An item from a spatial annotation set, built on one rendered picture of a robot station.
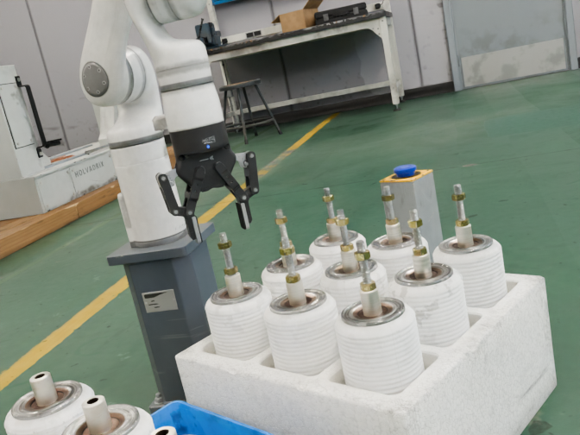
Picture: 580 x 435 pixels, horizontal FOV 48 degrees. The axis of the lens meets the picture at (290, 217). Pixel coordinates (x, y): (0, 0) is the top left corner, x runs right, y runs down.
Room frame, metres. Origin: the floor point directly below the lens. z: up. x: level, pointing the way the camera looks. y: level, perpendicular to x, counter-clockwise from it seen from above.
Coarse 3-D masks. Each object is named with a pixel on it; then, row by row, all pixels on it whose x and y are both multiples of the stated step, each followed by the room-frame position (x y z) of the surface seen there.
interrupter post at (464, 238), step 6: (456, 228) 0.88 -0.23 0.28; (462, 228) 0.87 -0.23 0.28; (468, 228) 0.87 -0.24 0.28; (456, 234) 0.88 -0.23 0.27; (462, 234) 0.87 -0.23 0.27; (468, 234) 0.87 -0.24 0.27; (462, 240) 0.87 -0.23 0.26; (468, 240) 0.87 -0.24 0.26; (462, 246) 0.87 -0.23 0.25; (468, 246) 0.87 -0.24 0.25
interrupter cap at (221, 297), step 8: (224, 288) 0.90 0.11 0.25; (248, 288) 0.88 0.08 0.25; (256, 288) 0.87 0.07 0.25; (216, 296) 0.88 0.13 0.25; (224, 296) 0.88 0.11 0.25; (240, 296) 0.86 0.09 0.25; (248, 296) 0.85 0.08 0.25; (216, 304) 0.85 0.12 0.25; (224, 304) 0.84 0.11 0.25; (232, 304) 0.84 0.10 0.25
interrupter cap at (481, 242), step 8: (448, 240) 0.91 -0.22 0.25; (456, 240) 0.90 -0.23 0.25; (480, 240) 0.88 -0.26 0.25; (488, 240) 0.87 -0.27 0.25; (440, 248) 0.88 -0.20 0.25; (448, 248) 0.87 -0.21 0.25; (456, 248) 0.88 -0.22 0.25; (464, 248) 0.87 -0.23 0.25; (472, 248) 0.85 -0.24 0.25; (480, 248) 0.84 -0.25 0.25
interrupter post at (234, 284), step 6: (228, 276) 0.87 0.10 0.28; (234, 276) 0.87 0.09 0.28; (240, 276) 0.88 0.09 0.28; (228, 282) 0.87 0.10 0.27; (234, 282) 0.86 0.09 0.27; (240, 282) 0.87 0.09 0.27; (228, 288) 0.87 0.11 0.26; (234, 288) 0.86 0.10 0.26; (240, 288) 0.87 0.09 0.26; (234, 294) 0.86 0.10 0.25; (240, 294) 0.87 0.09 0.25
